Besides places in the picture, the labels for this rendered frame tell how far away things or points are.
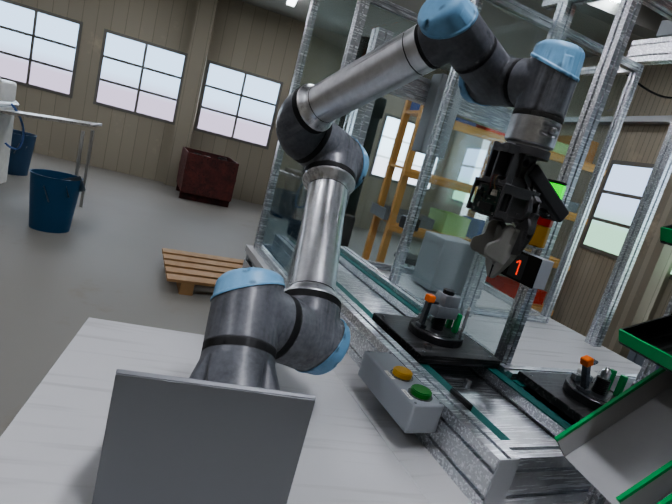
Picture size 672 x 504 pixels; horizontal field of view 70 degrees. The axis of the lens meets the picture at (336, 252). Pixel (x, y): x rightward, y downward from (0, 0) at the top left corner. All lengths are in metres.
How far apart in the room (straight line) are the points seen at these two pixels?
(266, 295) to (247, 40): 8.65
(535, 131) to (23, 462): 0.84
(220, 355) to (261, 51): 8.72
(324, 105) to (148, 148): 8.49
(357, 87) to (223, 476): 0.63
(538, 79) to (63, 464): 0.85
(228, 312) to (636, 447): 0.64
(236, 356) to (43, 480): 0.28
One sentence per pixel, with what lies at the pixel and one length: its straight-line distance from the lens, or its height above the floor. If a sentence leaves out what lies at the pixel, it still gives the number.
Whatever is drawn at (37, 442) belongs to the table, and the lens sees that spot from 0.84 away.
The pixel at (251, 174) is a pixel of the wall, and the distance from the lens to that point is 9.27.
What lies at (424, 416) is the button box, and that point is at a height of 0.94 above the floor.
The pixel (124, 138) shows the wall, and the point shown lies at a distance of 9.41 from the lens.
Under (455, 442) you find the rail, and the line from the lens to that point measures 0.93.
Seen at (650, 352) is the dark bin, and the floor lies 1.20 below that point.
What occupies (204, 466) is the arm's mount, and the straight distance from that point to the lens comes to 0.67.
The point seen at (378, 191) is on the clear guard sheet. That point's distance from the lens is 2.25.
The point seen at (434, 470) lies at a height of 0.86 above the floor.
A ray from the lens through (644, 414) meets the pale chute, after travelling 0.92.
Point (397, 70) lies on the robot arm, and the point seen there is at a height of 1.50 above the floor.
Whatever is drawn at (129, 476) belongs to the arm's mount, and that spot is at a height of 0.92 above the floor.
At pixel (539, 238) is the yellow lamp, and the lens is 1.20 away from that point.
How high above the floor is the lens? 1.35
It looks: 12 degrees down
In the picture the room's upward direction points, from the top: 15 degrees clockwise
